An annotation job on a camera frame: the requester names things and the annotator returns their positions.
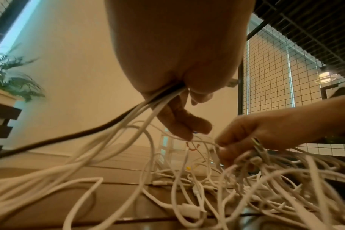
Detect person's left hand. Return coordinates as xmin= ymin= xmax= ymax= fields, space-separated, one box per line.
xmin=104 ymin=0 xmax=257 ymax=141

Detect person's right hand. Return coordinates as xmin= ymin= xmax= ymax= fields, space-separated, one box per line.
xmin=215 ymin=103 xmax=324 ymax=168

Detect tangle of white cables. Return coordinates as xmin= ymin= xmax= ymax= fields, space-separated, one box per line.
xmin=61 ymin=135 xmax=345 ymax=230

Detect clear drawer red handle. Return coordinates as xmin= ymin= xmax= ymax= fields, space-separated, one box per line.
xmin=159 ymin=139 xmax=221 ymax=160

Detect clear drawer yellow handle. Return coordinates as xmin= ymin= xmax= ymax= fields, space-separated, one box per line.
xmin=156 ymin=157 xmax=223 ymax=178

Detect clear plastic three-drawer organiser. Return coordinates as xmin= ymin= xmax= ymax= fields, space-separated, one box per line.
xmin=156 ymin=129 xmax=227 ymax=178

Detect black USB cable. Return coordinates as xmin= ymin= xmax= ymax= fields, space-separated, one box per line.
xmin=0 ymin=83 xmax=188 ymax=160

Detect glass pendant lamp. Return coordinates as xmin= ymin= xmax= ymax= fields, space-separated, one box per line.
xmin=314 ymin=66 xmax=339 ymax=85

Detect black ceiling grid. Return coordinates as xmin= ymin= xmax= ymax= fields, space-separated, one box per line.
xmin=253 ymin=0 xmax=345 ymax=79

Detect brown slatted wooden table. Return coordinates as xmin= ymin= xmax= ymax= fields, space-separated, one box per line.
xmin=0 ymin=143 xmax=345 ymax=230

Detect green plants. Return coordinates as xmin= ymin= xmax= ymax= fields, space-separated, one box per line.
xmin=0 ymin=45 xmax=47 ymax=103

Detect wall light strip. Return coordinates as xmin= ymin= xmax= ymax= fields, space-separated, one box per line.
xmin=0 ymin=0 xmax=42 ymax=49
xmin=286 ymin=48 xmax=296 ymax=108
xmin=246 ymin=40 xmax=251 ymax=114

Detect black metal frame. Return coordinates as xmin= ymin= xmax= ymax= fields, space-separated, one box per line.
xmin=320 ymin=84 xmax=341 ymax=101

